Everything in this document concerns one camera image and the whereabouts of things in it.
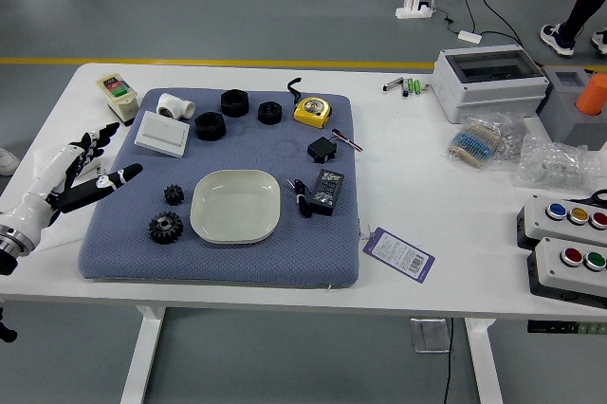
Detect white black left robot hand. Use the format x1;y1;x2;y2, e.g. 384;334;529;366
0;121;144;253

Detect big black gear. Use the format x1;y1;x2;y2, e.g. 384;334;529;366
147;211;184;247

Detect small black gear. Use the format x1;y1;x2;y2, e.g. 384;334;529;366
163;184;185;208

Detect white square plate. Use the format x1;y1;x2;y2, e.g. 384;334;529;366
190;169;282;246

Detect big black hex nut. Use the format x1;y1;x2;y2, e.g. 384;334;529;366
220;88;249;118
194;111;226;141

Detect small black hex nut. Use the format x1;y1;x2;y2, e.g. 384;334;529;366
257;101;285;126

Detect three-button control box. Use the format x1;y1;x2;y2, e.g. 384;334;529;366
516;193;607;253

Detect two-button control box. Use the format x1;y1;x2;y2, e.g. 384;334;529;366
526;236;607;309

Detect white pipe tee fitting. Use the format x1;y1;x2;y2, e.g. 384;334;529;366
156;92;196;121

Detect white table leg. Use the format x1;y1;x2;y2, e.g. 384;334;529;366
463;318;505;404
119;304;167;404

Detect blue-grey padded mat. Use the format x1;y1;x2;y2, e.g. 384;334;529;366
78;87;360;289

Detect yellow tape measure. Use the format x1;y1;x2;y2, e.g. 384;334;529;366
285;77;333;129

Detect black digital display module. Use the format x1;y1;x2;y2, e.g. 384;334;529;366
307;169;346;217

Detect purple paper tag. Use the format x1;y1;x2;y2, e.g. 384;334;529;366
362;226;436;285

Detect silver floor plate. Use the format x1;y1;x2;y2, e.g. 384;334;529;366
410;318;451;354

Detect white power strip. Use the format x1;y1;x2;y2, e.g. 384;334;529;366
395;0;435;21

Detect bag of blue resistors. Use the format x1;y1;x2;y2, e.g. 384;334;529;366
444;114;505;170

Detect bag of small metal parts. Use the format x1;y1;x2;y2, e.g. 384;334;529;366
492;112;530;162

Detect clear bubble wrap bag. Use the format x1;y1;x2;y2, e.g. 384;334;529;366
513;133;607;194

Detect grey block holder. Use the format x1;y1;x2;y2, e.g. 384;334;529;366
536;64;607;152

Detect table height control panel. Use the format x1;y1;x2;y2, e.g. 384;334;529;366
526;321;607;335

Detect orange cylinder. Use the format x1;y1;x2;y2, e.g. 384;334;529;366
575;72;607;117

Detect beige red-green push switch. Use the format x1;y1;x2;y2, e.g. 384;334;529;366
96;73;139;127

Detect white wall switch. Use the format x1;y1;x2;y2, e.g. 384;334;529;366
134;110;192;159

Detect black module cable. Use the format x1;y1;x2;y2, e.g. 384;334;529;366
286;177;314;219

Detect black servo with red wires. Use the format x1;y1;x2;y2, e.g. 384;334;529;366
306;128;365;164

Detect grey electrical enclosure box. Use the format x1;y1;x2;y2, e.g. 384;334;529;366
431;45;551;124

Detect black handled scissors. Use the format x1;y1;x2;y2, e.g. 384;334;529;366
566;189;607;209

